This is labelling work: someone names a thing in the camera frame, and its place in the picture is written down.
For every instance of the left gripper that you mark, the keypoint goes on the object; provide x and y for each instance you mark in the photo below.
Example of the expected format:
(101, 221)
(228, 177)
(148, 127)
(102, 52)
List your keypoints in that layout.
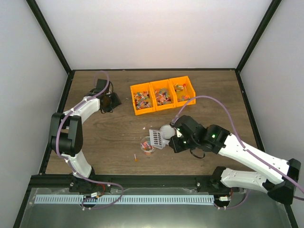
(117, 102)

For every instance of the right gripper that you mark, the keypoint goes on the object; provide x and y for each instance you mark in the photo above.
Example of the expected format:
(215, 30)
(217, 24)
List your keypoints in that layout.
(176, 146)

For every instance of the white slotted scoop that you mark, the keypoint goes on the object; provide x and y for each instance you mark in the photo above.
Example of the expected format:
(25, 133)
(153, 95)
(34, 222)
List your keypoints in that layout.
(157, 140)

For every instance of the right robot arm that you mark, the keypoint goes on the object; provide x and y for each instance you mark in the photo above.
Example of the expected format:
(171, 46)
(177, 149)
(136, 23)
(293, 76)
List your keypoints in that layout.
(271, 175)

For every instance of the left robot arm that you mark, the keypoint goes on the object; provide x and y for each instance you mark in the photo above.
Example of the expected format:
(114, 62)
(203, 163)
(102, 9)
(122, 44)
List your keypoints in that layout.
(66, 129)

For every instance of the white jar lid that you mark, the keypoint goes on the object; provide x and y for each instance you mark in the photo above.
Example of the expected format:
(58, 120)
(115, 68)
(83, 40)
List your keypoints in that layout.
(167, 131)

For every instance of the clear plastic jar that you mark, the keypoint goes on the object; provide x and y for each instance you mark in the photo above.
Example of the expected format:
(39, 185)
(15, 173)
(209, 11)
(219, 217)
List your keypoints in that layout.
(146, 146)

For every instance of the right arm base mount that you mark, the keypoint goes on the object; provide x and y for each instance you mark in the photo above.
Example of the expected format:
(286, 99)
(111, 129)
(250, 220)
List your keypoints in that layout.
(212, 184)

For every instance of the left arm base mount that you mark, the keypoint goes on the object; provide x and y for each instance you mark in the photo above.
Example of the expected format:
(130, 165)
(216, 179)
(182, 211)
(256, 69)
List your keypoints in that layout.
(83, 186)

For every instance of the light blue cable duct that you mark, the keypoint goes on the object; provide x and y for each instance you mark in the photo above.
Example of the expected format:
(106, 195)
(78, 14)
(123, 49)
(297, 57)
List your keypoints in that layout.
(127, 199)

